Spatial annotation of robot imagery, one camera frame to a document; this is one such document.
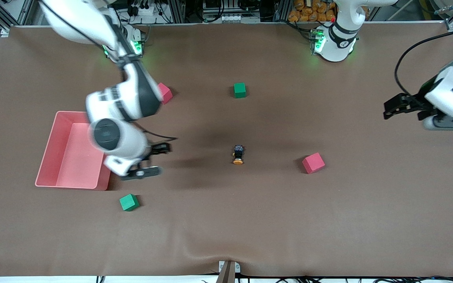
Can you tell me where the orange capped black button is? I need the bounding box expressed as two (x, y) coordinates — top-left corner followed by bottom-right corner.
(232, 145), (245, 165)

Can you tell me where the pink foam cube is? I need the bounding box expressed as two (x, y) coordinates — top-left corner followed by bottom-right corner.
(158, 83), (173, 105)
(302, 153), (326, 174)

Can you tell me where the pink plastic bin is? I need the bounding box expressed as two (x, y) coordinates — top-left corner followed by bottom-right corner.
(35, 111), (111, 191)

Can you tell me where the brown table cover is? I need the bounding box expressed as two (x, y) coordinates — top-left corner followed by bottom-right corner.
(0, 22), (453, 277)

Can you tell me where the bag of orange objects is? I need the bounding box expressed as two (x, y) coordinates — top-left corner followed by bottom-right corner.
(288, 0), (336, 22)

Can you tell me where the white power strip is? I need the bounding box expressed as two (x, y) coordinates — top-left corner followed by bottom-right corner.
(131, 3), (157, 17)

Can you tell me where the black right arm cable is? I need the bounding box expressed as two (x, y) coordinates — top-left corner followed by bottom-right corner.
(132, 121), (178, 141)

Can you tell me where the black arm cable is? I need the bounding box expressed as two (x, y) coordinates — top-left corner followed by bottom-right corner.
(394, 29), (453, 97)
(132, 121), (178, 141)

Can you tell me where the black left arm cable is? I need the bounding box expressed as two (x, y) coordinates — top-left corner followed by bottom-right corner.
(394, 29), (453, 97)

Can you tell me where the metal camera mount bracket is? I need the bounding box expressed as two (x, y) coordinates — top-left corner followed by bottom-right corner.
(218, 261), (241, 283)

